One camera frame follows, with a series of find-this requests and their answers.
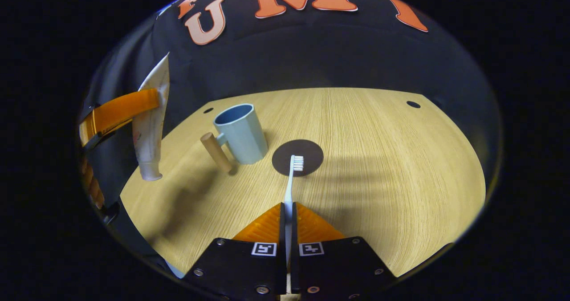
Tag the dark brown round coaster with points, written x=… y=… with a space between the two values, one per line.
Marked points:
x=311 y=152

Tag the white toothpaste tube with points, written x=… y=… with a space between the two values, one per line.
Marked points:
x=149 y=145

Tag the wooden desktop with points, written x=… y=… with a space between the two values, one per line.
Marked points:
x=378 y=167

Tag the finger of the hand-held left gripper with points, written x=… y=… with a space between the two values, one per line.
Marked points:
x=120 y=111
x=92 y=185

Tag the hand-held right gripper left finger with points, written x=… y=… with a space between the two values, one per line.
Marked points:
x=240 y=270

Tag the white toothbrush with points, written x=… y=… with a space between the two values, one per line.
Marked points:
x=289 y=194

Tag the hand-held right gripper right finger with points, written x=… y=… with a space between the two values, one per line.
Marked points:
x=338 y=270

